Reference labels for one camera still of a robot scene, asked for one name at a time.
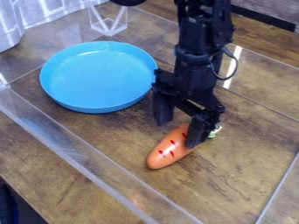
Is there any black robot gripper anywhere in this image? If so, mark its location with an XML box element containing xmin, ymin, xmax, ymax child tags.
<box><xmin>153</xmin><ymin>53</ymin><xmax>225</xmax><ymax>149</ymax></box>

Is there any orange toy carrot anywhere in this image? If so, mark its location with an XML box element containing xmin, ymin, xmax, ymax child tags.
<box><xmin>145</xmin><ymin>123</ymin><xmax>192</xmax><ymax>170</ymax></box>

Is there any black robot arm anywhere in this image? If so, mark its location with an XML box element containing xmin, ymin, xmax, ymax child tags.
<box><xmin>153</xmin><ymin>0</ymin><xmax>235</xmax><ymax>149</ymax></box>

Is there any blue round plastic tray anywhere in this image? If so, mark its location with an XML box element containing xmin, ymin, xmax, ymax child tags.
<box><xmin>40</xmin><ymin>41</ymin><xmax>157</xmax><ymax>114</ymax></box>

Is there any dark baseboard strip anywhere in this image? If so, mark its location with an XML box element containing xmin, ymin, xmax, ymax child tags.
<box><xmin>232</xmin><ymin>5</ymin><xmax>295</xmax><ymax>32</ymax></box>

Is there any white checked curtain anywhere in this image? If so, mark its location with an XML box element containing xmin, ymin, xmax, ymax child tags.
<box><xmin>0</xmin><ymin>0</ymin><xmax>108</xmax><ymax>53</ymax></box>

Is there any clear acrylic barrier wall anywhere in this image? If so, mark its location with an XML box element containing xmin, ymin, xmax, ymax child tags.
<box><xmin>0</xmin><ymin>10</ymin><xmax>299</xmax><ymax>224</ymax></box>

